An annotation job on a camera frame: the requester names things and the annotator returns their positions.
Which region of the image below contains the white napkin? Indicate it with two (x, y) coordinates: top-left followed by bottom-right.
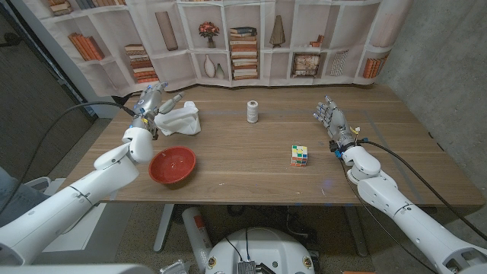
(154, 100), (202, 137)

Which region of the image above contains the red bowl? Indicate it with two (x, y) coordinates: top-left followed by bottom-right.
(148, 145), (197, 186)

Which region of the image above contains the multicoloured puzzle cube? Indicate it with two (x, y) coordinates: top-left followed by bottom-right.
(290, 145), (309, 168)

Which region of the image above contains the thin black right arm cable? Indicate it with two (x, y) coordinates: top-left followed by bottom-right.
(339, 158), (438, 274)

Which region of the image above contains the white roll with orange label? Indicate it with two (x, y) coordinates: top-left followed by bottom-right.
(181, 206), (213, 271)

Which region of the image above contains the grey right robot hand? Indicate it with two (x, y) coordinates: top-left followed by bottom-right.
(312, 94), (361, 153)

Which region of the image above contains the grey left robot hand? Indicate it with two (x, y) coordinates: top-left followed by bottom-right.
(131, 81), (186, 132)

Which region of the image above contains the grey metal device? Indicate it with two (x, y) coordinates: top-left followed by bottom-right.
(159, 258), (191, 274)

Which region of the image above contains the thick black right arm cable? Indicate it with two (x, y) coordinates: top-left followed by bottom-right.
(360, 139), (487, 242)

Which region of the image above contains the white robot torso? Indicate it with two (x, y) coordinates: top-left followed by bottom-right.
(0, 263), (155, 274)

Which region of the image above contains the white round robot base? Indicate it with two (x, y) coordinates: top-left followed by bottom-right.
(204, 227), (316, 274)

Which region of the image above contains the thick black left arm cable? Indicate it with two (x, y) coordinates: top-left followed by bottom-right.
(0, 100), (137, 216)

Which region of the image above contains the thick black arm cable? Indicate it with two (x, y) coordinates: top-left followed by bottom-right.
(0, 100), (137, 216)
(360, 139), (487, 242)

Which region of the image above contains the white thread spool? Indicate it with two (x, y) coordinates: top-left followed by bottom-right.
(246, 100), (259, 125)

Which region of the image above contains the person in blue jeans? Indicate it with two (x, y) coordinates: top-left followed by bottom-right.
(0, 167), (43, 226)

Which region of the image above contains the black door handle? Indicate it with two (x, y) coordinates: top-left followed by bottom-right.
(0, 32), (22, 49)

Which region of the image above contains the black cable bundle under table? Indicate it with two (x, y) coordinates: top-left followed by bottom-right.
(226, 205), (320, 252)

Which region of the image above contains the grey table leg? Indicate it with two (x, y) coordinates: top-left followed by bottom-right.
(153, 204), (176, 253)
(344, 206), (369, 258)

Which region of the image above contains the printed bookshelf backdrop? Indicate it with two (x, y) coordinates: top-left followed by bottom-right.
(22, 0), (414, 98)

